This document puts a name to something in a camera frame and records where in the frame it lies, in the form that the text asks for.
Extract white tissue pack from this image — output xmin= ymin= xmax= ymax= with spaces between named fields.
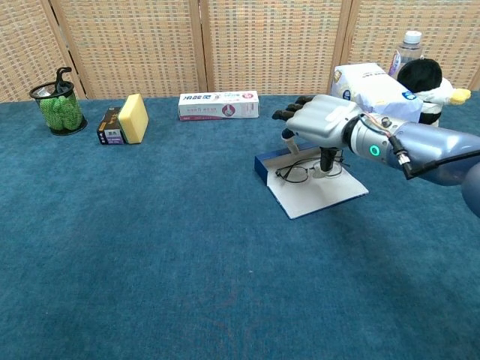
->
xmin=328 ymin=62 xmax=424 ymax=125

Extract green scrubber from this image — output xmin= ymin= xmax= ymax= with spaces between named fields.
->
xmin=39 ymin=93 xmax=83 ymax=131

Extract blue glasses case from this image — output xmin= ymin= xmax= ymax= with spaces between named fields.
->
xmin=253 ymin=144 xmax=371 ymax=221

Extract black white plush toy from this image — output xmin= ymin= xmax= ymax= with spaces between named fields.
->
xmin=396 ymin=55 xmax=473 ymax=128

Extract white toothpaste box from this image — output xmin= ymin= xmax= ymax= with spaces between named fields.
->
xmin=177 ymin=90 xmax=261 ymax=122

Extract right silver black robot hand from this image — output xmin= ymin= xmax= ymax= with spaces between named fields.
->
xmin=271 ymin=94 xmax=363 ymax=177

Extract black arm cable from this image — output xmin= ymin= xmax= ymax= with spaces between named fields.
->
xmin=388 ymin=133 xmax=480 ymax=181

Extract small black box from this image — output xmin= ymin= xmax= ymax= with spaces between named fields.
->
xmin=96 ymin=106 xmax=127 ymax=146

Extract woven bamboo folding screen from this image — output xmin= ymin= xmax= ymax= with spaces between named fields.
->
xmin=0 ymin=0 xmax=480 ymax=103

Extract clear water bottle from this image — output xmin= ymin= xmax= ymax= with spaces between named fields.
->
xmin=388 ymin=30 xmax=424 ymax=82

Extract black-framed eyeglasses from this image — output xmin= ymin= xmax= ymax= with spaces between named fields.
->
xmin=275 ymin=155 xmax=350 ymax=185

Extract yellow sponge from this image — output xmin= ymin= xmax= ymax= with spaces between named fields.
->
xmin=118 ymin=93 xmax=150 ymax=145

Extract blue carpet table cover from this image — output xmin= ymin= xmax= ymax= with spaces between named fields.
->
xmin=0 ymin=93 xmax=480 ymax=360

